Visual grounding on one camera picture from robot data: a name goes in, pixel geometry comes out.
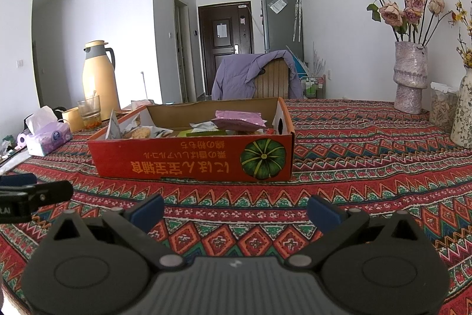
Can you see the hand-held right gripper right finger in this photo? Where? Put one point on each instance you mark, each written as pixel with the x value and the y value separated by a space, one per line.
pixel 324 211

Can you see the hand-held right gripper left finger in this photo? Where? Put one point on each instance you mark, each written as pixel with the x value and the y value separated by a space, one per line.
pixel 149 211

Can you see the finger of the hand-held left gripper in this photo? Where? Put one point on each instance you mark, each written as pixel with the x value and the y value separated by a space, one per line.
pixel 51 192

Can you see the red cardboard box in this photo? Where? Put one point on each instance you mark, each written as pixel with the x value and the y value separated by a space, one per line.
pixel 191 160

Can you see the clear cookie packet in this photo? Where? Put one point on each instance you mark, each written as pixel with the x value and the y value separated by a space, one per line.
pixel 136 130

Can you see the white printed snack packet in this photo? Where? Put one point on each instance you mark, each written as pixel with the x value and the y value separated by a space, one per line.
pixel 113 126

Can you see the lime green snack packet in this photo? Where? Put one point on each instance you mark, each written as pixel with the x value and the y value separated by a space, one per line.
pixel 199 133

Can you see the lime and white snack packet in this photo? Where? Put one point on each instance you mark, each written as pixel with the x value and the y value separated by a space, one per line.
pixel 202 126

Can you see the pink snack packet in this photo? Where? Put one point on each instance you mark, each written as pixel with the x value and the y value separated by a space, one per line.
pixel 239 119

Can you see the purple tissue pack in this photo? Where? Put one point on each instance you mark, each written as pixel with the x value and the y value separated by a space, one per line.
pixel 48 139

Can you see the pink roll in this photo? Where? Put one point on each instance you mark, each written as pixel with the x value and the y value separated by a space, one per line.
pixel 22 141

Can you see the yellow mug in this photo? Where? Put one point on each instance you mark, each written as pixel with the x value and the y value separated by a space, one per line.
pixel 72 119

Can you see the clear drinking glass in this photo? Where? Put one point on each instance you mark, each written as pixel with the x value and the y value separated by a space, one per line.
pixel 89 112

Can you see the yellow thermos jug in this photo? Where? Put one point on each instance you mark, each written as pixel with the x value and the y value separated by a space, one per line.
pixel 99 79

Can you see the small cart with bottles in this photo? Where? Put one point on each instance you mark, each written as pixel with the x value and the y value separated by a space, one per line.
pixel 312 88

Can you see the wooden chair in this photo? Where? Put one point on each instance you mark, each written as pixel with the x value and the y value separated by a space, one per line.
pixel 273 80

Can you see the white dried grass bunch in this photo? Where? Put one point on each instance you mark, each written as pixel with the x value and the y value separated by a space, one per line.
pixel 313 64

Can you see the clear storage container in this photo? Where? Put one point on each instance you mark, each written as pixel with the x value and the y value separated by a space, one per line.
pixel 442 108

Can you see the pink textured vase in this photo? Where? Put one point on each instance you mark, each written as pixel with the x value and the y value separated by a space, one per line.
pixel 409 79

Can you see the purple jacket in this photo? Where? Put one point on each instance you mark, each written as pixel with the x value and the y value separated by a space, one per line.
pixel 236 77

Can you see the dark brown door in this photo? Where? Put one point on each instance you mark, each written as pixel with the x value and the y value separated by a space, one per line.
pixel 221 60

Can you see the white floral vase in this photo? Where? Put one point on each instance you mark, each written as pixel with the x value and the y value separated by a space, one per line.
pixel 464 108

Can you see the grey refrigerator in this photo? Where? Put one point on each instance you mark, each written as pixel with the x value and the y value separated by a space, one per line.
pixel 280 31

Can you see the white folded umbrella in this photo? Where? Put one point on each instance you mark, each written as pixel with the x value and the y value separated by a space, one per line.
pixel 297 19

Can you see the white paper on door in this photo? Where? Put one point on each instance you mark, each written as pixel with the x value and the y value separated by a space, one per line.
pixel 221 31

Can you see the paper sheet on refrigerator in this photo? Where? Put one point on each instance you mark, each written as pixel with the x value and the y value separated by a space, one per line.
pixel 277 5

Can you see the yellow flower branches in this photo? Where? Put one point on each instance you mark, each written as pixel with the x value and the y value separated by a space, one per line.
pixel 465 49

